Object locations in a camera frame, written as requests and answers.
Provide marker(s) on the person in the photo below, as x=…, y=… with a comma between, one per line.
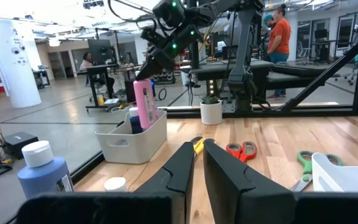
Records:
x=280, y=37
x=87, y=63
x=268, y=21

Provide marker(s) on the white potted plant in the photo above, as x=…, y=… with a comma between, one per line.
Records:
x=211, y=113

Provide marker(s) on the black metal rig frame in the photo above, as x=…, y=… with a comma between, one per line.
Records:
x=322, y=79

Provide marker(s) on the white round pillar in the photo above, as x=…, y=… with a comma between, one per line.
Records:
x=14, y=68

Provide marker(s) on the small blue paint bottle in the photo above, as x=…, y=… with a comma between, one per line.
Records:
x=135, y=123

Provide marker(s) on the white plastic bin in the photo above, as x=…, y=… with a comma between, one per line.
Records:
x=343, y=177

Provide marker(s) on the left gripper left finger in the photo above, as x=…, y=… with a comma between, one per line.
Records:
x=176, y=177

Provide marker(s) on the grey plastic bin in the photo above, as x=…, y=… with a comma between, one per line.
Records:
x=132, y=146

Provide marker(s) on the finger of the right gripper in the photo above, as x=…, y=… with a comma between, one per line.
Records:
x=166, y=65
x=150, y=65

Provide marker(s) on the black stand green lights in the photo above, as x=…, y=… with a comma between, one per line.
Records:
x=211, y=87

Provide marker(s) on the pink paint bottle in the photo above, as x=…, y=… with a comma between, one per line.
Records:
x=145, y=102

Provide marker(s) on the white round cap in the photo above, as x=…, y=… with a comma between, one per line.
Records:
x=116, y=184

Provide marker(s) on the large blue paint bottle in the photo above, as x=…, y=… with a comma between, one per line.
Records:
x=43, y=177

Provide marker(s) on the black box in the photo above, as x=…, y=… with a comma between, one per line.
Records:
x=20, y=143

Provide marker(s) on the yellow bottle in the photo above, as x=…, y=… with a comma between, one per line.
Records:
x=100, y=100

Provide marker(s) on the black monitor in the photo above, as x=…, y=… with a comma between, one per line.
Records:
x=99, y=51

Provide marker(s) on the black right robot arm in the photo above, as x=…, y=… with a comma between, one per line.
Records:
x=244, y=46

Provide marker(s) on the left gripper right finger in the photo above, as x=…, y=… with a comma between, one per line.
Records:
x=228, y=180

